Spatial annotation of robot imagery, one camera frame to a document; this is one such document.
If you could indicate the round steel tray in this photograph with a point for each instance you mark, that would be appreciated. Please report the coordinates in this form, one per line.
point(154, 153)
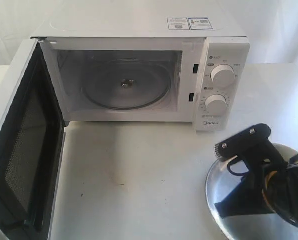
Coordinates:
point(260, 226)

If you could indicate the printed label sticker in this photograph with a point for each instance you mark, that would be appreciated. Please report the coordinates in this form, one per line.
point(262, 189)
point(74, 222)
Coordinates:
point(189, 23)

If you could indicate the white background curtain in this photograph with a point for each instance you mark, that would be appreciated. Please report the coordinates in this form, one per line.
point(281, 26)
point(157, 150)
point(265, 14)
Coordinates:
point(271, 26)

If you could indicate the white control knob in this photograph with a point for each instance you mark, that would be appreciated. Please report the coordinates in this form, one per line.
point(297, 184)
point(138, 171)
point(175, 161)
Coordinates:
point(215, 104)
point(222, 76)

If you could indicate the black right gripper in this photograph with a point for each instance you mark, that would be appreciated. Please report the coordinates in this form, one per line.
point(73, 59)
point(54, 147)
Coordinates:
point(264, 177)

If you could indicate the white microwave door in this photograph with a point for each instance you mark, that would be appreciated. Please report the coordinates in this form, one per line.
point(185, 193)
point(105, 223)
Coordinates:
point(31, 142)

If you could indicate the upper white control knob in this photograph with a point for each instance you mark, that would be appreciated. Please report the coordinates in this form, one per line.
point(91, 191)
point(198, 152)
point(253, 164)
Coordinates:
point(222, 76)

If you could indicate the glass microwave turntable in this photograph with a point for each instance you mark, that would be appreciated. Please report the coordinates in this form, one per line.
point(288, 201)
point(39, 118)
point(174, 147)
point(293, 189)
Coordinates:
point(126, 84)

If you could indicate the white microwave oven body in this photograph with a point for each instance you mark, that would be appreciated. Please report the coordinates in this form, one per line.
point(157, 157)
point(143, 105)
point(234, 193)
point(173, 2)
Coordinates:
point(80, 35)

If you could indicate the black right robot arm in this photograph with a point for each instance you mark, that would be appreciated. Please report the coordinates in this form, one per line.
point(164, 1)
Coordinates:
point(293, 184)

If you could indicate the lower white control knob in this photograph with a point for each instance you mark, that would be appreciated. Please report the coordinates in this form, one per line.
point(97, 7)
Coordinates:
point(215, 104)

